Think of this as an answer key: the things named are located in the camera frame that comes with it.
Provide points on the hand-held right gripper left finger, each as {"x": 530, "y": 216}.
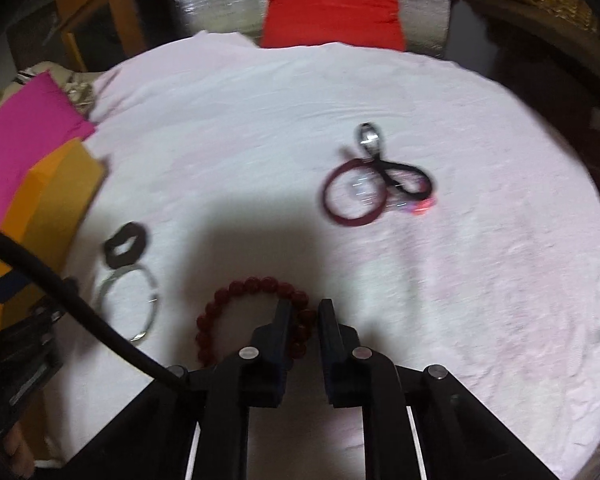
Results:
{"x": 285, "y": 322}

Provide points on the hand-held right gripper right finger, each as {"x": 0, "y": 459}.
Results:
{"x": 326, "y": 325}

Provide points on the dark red band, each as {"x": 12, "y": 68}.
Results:
{"x": 330, "y": 210}

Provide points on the thin metal bangle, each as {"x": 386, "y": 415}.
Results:
{"x": 153, "y": 310}

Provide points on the orange box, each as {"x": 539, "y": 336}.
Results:
{"x": 55, "y": 195}

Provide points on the person's left hand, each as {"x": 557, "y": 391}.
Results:
{"x": 19, "y": 452}

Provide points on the black scrunchie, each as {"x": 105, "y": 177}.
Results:
{"x": 112, "y": 252}

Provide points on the small pink trinket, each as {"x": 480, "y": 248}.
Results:
{"x": 420, "y": 208}

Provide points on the pale pink blanket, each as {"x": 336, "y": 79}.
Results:
{"x": 280, "y": 125}

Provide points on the pink cushion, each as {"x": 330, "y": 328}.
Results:
{"x": 25, "y": 135}

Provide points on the patterned cloth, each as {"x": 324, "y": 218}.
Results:
{"x": 77, "y": 92}

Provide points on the red cushion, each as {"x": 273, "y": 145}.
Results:
{"x": 330, "y": 5}

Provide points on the wooden table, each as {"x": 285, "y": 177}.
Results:
{"x": 125, "y": 5}

